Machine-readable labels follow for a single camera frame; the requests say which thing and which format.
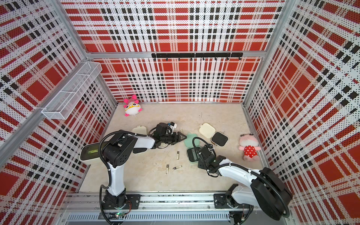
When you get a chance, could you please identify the pink frog plush red dress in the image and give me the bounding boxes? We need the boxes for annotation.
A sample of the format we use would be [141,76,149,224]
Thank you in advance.
[238,134,261,162]

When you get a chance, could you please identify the cream manicure case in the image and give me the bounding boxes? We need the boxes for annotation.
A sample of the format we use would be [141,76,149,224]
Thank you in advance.
[131,125,147,154]
[199,123,229,147]

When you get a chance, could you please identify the pink white owl plush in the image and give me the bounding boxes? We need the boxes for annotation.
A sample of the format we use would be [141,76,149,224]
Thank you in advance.
[124,95,143,117]

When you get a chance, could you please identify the white wire mesh shelf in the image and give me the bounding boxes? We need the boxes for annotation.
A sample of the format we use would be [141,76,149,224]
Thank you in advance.
[41,61,102,120]

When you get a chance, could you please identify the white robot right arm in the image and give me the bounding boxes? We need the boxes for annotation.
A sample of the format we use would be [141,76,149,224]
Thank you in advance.
[192,137,293,220]

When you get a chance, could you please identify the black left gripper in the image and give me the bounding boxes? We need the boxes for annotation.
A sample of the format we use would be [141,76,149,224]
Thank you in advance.
[161,131,187,144]

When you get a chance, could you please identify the mint green manicure case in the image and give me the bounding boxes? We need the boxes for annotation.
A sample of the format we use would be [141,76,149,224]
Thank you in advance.
[184,133,198,163]

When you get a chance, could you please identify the black wall hook rail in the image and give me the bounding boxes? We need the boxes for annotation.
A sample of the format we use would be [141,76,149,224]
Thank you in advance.
[151,52,244,60]

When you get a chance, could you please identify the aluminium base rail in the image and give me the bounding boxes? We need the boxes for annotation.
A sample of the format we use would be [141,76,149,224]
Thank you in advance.
[56,192,293,225]

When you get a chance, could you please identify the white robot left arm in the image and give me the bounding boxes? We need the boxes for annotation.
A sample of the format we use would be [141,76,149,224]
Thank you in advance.
[98,122,187,210]

